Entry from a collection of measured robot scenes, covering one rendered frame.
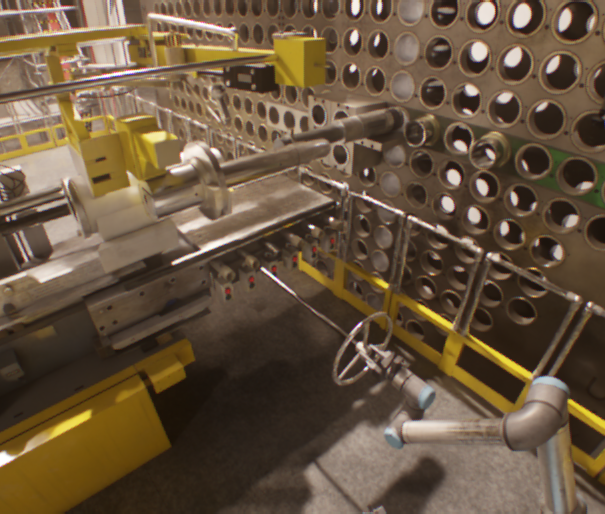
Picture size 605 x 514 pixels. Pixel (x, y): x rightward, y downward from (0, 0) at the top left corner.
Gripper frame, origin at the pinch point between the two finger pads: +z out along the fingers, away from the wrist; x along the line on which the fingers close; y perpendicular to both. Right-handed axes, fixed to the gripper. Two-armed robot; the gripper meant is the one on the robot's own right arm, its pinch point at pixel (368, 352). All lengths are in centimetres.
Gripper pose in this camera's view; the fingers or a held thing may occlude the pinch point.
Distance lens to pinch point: 176.8
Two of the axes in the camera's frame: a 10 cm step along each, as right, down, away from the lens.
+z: -6.5, -4.4, 6.3
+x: 7.6, -3.7, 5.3
